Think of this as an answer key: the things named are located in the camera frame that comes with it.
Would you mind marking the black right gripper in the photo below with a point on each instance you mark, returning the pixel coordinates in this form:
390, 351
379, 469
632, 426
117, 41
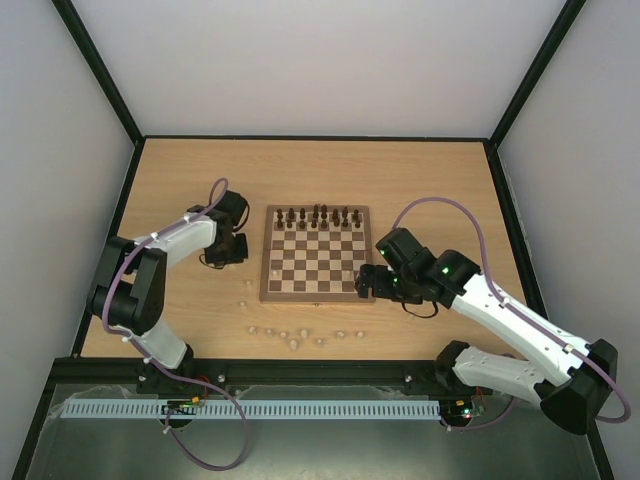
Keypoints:
376, 281

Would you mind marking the left controller circuit board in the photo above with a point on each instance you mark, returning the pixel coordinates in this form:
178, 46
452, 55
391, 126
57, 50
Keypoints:
183, 406

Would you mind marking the controller circuit board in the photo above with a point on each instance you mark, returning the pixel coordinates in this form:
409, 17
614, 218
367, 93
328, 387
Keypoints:
183, 406
467, 409

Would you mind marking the wooden chess board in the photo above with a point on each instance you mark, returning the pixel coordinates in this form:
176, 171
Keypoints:
311, 256

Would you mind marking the right controller circuit board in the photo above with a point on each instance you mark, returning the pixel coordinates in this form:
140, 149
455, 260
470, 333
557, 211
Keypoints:
467, 409

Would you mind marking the white slotted cable duct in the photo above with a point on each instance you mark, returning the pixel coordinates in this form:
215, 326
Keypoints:
422, 410

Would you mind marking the black front mounting rail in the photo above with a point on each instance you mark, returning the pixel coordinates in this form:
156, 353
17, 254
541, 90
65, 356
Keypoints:
420, 377

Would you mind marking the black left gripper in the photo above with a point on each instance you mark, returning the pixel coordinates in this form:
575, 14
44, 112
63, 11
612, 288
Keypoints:
212, 257

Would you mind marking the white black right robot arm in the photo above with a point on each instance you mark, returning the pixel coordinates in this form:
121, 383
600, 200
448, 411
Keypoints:
564, 375

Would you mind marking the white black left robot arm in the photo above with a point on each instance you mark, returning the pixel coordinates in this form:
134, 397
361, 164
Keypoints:
128, 289

